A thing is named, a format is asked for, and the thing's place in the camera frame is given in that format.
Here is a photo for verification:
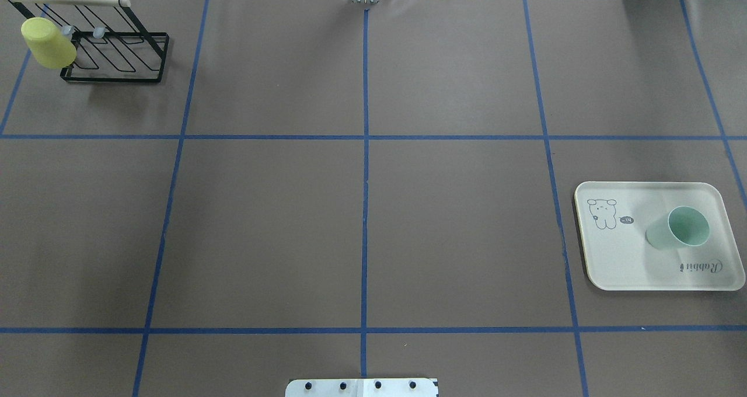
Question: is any yellow plastic cup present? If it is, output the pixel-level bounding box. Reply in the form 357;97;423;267
21;17;76;69

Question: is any wooden rack handle dowel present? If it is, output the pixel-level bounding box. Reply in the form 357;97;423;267
8;0;132;8

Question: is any cream rabbit print tray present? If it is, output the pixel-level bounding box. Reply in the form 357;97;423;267
574;182;745;291

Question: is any light green plastic cup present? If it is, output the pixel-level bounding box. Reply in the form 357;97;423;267
645;206;711;250

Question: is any black wire cup rack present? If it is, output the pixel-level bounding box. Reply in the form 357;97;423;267
6;0;170;83

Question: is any white metal base plate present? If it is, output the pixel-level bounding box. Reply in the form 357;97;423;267
285;378;439;396

